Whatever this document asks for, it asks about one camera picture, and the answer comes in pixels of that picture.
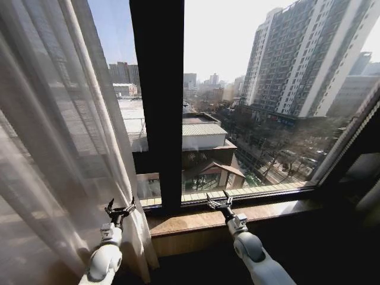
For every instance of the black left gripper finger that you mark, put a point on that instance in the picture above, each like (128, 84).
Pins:
(109, 206)
(130, 207)

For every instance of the wooden window sill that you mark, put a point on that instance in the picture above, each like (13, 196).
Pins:
(193, 221)

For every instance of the low brown roofed building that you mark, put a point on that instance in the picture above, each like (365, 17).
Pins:
(207, 160)

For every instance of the tall grey apartment tower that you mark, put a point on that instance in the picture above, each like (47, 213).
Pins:
(297, 59)

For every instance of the black window frame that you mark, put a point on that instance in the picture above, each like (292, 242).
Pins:
(350, 148)

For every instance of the sheer white curtain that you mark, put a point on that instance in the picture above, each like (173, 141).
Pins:
(53, 133)

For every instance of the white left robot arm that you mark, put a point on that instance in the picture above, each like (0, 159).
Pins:
(104, 258)

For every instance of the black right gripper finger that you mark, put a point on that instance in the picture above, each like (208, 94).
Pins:
(229, 200)
(212, 202)

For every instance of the black window mullion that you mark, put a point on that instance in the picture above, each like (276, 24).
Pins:
(161, 89)

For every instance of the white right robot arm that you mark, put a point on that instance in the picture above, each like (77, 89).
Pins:
(252, 252)

